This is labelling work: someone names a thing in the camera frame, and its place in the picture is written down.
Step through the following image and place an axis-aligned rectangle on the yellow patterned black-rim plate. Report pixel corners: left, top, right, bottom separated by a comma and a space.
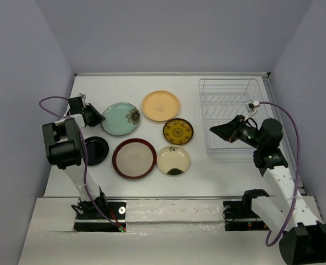
162, 118, 194, 145

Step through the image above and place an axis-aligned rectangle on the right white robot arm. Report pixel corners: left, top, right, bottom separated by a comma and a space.
210, 115, 326, 264

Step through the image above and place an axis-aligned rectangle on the light blue flower plate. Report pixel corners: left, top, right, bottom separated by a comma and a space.
101, 102, 140, 136

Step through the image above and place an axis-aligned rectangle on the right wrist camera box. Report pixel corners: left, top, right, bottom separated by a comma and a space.
245, 100, 260, 120

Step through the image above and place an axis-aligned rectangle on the cream plate black mark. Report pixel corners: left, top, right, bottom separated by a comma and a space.
156, 145, 191, 176

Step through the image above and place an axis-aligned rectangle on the orange round plate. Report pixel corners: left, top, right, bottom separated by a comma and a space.
141, 91, 181, 122

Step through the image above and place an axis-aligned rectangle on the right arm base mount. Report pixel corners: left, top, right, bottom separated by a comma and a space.
222, 200, 269, 231

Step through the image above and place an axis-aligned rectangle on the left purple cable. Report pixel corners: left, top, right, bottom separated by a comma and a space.
38, 96, 125, 231

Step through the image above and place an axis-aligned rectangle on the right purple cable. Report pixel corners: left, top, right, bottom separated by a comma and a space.
258, 101, 302, 246

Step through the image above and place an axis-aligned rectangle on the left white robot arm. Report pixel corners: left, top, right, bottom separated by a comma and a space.
39, 94, 109, 220

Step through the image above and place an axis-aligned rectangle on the purple cable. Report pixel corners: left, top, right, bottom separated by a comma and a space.
258, 101, 302, 246
38, 96, 125, 231

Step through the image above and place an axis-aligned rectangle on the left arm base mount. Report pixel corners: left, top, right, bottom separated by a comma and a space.
71, 200, 127, 232

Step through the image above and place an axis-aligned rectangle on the white wire dish rack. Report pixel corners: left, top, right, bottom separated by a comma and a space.
198, 77, 269, 160

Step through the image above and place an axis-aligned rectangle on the red rim white plate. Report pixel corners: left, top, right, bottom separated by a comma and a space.
112, 138, 157, 180

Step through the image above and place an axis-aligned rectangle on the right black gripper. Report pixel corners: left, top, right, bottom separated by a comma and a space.
209, 114, 264, 150

